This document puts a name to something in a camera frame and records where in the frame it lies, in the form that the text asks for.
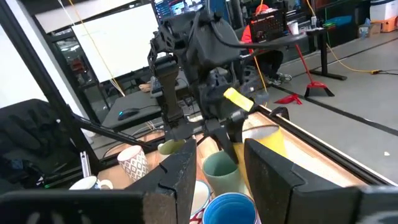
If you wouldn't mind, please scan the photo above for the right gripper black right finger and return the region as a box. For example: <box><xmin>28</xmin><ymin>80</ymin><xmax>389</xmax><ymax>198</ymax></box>
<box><xmin>244</xmin><ymin>138</ymin><xmax>398</xmax><ymax>224</ymax></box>

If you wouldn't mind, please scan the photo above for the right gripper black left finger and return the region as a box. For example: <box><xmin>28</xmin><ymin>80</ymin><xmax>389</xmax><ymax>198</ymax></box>
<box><xmin>0</xmin><ymin>138</ymin><xmax>197</xmax><ymax>224</ymax></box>

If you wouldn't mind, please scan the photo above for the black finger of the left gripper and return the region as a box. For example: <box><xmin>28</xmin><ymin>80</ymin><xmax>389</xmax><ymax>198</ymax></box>
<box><xmin>205</xmin><ymin>119</ymin><xmax>239</xmax><ymax>164</ymax></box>
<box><xmin>229</xmin><ymin>109</ymin><xmax>249</xmax><ymax>144</ymax></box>

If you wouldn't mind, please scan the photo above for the white blue enamel mug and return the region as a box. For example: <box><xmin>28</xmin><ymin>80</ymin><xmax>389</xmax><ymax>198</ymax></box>
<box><xmin>68</xmin><ymin>175</ymin><xmax>114</xmax><ymax>190</ymax></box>

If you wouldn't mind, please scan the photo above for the green mug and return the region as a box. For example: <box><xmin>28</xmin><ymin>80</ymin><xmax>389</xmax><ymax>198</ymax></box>
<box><xmin>201</xmin><ymin>150</ymin><xmax>242</xmax><ymax>197</ymax></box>

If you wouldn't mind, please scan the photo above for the yellow mug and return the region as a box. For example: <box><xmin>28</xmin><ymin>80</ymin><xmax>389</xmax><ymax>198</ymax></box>
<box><xmin>233</xmin><ymin>124</ymin><xmax>289</xmax><ymax>194</ymax></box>

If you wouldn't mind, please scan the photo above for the white mug with black lettering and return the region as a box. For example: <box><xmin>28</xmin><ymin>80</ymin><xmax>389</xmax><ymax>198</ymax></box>
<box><xmin>157</xmin><ymin>139</ymin><xmax>187</xmax><ymax>156</ymax></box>

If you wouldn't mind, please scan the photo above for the grey white diamond pattern mug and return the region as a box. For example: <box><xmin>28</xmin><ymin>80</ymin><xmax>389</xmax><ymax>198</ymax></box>
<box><xmin>117</xmin><ymin>145</ymin><xmax>149</xmax><ymax>183</ymax></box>

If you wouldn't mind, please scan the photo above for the red white lattice mug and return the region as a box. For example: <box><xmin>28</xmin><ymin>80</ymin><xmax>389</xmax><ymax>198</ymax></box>
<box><xmin>189</xmin><ymin>179</ymin><xmax>212</xmax><ymax>224</ymax></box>

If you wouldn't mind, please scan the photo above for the yellow tape label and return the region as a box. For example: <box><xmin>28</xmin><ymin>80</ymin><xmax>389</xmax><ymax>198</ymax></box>
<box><xmin>223</xmin><ymin>87</ymin><xmax>255</xmax><ymax>112</ymax></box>

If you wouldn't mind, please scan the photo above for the red dustpan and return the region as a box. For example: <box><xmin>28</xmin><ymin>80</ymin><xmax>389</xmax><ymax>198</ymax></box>
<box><xmin>274</xmin><ymin>93</ymin><xmax>303</xmax><ymax>106</ymax></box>

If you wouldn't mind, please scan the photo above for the black backlit keyboard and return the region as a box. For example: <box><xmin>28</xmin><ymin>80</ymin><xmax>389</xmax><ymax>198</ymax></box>
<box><xmin>150</xmin><ymin>75</ymin><xmax>164</xmax><ymax>98</ymax></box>

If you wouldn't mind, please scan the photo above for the person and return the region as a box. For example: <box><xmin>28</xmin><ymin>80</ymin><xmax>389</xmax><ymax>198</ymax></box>
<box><xmin>241</xmin><ymin>3</ymin><xmax>293</xmax><ymax>85</ymax></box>

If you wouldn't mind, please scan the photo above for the grey desk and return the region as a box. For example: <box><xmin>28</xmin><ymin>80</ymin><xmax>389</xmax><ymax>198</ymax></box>
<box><xmin>101</xmin><ymin>70</ymin><xmax>195</xmax><ymax>131</ymax></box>

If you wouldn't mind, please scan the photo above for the red dustpan and broom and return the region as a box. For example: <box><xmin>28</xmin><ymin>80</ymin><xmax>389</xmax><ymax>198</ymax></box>
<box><xmin>294</xmin><ymin>43</ymin><xmax>336</xmax><ymax>98</ymax></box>

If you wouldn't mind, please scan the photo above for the black perforated chair back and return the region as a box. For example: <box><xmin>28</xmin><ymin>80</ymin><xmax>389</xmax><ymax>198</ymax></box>
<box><xmin>248</xmin><ymin>9</ymin><xmax>289</xmax><ymax>44</ymax></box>

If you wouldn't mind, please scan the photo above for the black computer mouse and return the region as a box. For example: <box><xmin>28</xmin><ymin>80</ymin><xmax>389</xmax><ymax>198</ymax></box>
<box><xmin>117</xmin><ymin>107</ymin><xmax>141</xmax><ymax>121</ymax></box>

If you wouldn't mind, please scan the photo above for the blue screen monitor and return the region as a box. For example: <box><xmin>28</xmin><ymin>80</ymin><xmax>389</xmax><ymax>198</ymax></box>
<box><xmin>154</xmin><ymin>0</ymin><xmax>205</xmax><ymax>18</ymax></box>

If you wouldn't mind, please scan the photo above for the black standing desk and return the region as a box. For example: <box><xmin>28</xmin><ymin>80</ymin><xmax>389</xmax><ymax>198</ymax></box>
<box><xmin>306</xmin><ymin>27</ymin><xmax>348</xmax><ymax>81</ymax></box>

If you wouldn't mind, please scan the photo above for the white board panel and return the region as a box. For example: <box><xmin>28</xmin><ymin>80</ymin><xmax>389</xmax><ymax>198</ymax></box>
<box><xmin>71</xmin><ymin>2</ymin><xmax>160</xmax><ymax>83</ymax></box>

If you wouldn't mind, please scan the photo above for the orange crate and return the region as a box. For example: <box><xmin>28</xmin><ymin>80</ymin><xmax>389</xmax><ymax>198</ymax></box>
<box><xmin>371</xmin><ymin>17</ymin><xmax>398</xmax><ymax>34</ymax></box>

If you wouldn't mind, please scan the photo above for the white storage box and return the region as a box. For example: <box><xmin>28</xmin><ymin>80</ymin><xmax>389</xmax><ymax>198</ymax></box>
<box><xmin>369</xmin><ymin>0</ymin><xmax>398</xmax><ymax>21</ymax></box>

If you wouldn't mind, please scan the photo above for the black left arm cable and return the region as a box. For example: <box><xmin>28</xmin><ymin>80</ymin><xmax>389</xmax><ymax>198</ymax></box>
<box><xmin>211</xmin><ymin>18</ymin><xmax>308</xmax><ymax>50</ymax></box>

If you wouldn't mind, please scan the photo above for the yellow floor cable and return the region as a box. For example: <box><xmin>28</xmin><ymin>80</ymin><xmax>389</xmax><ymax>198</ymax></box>
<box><xmin>325</xmin><ymin>42</ymin><xmax>382</xmax><ymax>75</ymax></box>

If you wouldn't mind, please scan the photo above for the yellow hanging cable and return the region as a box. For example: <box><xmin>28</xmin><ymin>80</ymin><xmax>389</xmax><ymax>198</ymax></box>
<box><xmin>67</xmin><ymin>0</ymin><xmax>126</xmax><ymax>97</ymax></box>

